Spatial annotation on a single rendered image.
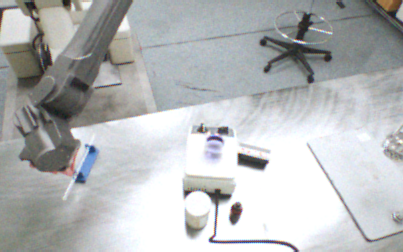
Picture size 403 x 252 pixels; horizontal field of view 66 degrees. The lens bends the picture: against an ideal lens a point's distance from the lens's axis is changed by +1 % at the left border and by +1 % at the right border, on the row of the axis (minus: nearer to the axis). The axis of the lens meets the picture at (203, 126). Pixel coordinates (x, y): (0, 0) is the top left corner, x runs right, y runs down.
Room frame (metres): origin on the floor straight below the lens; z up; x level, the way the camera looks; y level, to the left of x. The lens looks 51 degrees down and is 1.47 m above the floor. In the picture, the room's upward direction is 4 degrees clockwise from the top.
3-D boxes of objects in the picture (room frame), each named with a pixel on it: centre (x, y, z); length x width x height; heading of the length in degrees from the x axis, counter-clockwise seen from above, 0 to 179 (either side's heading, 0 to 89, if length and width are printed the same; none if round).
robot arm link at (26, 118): (0.34, 0.30, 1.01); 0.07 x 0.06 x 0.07; 39
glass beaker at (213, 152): (0.43, -0.03, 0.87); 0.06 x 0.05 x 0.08; 146
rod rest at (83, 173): (0.42, 0.30, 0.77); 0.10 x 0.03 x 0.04; 175
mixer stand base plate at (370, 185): (0.45, -0.44, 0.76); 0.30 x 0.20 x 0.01; 20
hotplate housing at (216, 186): (0.45, -0.03, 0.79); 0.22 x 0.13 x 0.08; 179
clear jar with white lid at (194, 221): (0.30, 0.00, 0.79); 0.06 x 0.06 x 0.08
